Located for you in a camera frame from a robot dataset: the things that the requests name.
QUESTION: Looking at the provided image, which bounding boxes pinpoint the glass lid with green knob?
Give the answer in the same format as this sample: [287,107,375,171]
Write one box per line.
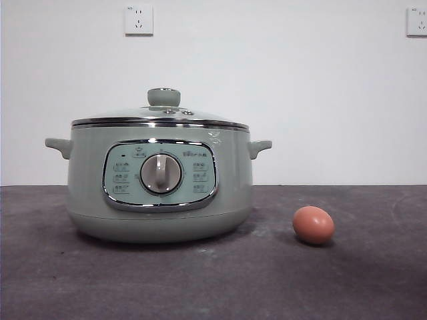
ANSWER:
[71,87,250,129]

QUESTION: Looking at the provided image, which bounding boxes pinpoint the brown egg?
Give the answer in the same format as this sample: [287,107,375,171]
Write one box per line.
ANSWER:
[292,205,335,247]

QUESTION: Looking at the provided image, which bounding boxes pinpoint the sage green electric cooking pot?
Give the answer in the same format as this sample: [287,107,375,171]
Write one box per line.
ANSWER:
[45,122,273,243]

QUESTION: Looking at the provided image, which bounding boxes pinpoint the white wall power socket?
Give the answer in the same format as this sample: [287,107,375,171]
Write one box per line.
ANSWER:
[125,5,155,37]
[406,7,427,37]

